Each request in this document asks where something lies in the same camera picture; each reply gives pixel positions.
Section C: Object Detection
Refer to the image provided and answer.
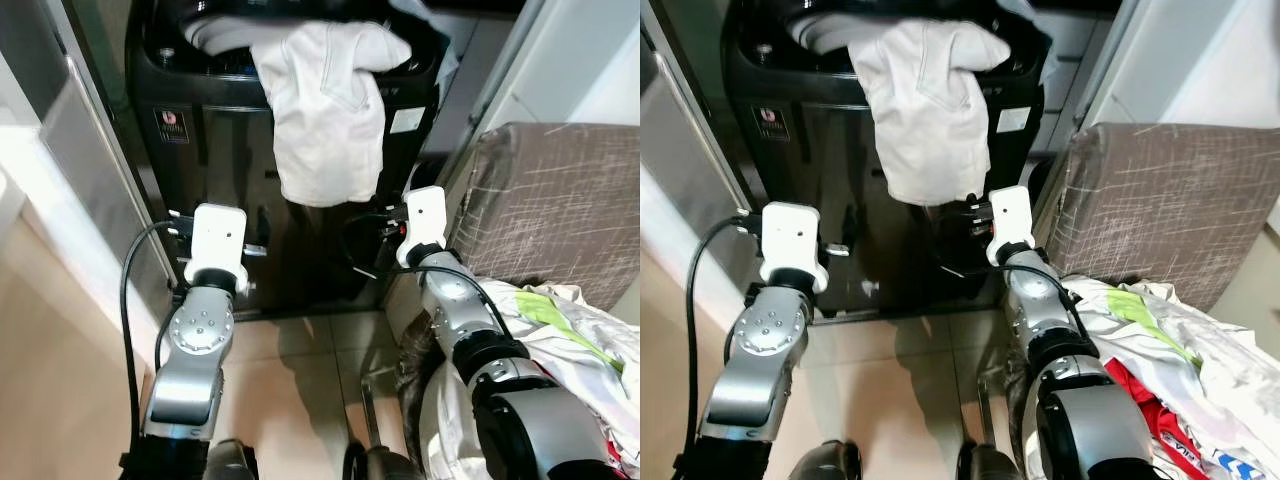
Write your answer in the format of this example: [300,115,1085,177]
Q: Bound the white laundry pile cloth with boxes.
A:
[420,283,641,480]
[1058,274,1280,480]

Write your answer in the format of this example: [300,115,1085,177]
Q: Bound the dark robot foot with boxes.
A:
[954,440,1023,480]
[789,439,863,480]
[344,440,423,480]
[204,439,258,480]

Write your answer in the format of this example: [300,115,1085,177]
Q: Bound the beige white trousers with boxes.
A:
[847,19,1014,209]
[249,20,414,209]

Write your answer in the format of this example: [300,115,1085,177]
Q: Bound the red garment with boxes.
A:
[596,432,633,479]
[1113,363,1198,443]

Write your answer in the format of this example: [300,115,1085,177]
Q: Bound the white garment with blue print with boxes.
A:
[1188,428,1280,480]

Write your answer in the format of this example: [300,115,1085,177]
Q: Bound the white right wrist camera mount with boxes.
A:
[396,186,449,270]
[986,184,1037,267]

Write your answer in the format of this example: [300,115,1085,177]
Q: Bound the dark right robot foot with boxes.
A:
[344,440,423,480]
[954,440,1023,480]

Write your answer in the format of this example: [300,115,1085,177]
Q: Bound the light green garment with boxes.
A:
[513,289,623,373]
[1103,287,1203,368]

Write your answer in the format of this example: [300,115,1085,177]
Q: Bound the dark brown garment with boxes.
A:
[1004,343,1043,423]
[397,318,447,433]

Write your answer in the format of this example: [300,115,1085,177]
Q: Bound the grey cabinet with dark counter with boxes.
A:
[420,8,528,158]
[1030,8,1111,156]

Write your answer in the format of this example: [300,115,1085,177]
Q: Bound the dark grey top-load washing machine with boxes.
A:
[124,0,453,313]
[720,0,1063,323]

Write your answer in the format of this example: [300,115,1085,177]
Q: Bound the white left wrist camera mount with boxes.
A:
[759,201,830,295]
[182,203,250,287]

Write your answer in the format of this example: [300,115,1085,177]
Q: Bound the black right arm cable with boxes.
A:
[938,222,1093,338]
[342,205,517,338]

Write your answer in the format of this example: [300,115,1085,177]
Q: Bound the white plastic film sheet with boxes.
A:
[388,0,464,91]
[1000,0,1063,89]

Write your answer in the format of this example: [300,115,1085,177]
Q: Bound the dark left robot foot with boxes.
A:
[204,439,258,480]
[789,439,863,480]

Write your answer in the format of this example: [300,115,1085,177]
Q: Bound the brown grid pattern fabric hamper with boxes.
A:
[1044,121,1280,314]
[454,121,641,314]

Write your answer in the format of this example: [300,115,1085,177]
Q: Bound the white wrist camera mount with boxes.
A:
[182,203,250,287]
[986,184,1037,267]
[759,201,830,295]
[396,186,449,270]

